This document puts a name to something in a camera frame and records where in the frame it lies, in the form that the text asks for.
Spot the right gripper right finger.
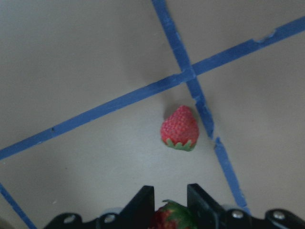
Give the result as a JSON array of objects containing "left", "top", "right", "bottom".
[{"left": 187, "top": 184, "right": 252, "bottom": 229}]

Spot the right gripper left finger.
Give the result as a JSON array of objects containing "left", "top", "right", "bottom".
[{"left": 95, "top": 186, "right": 155, "bottom": 229}]

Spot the red strawberry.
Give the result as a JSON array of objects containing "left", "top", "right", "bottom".
[
  {"left": 148, "top": 199, "right": 198, "bottom": 229},
  {"left": 160, "top": 105, "right": 199, "bottom": 152}
]

